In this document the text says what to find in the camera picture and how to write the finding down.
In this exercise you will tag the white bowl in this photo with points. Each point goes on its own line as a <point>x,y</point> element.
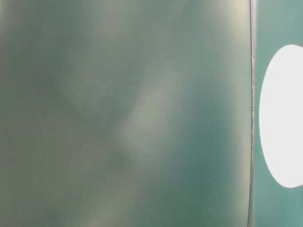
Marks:
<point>281,116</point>

